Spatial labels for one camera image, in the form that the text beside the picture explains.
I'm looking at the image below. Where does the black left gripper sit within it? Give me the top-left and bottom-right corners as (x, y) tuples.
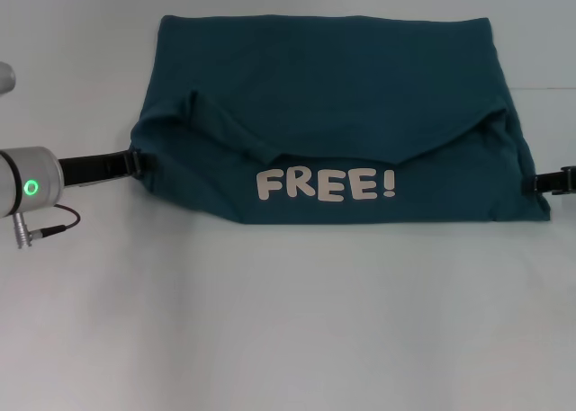
(58, 148), (158, 188)

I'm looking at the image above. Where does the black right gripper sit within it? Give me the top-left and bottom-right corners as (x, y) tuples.
(520, 165), (576, 197)

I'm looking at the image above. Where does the blue t-shirt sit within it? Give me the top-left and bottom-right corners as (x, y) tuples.
(129, 14), (553, 227)

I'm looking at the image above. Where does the dark red left arm cable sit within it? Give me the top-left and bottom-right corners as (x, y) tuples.
(12, 203), (82, 250)

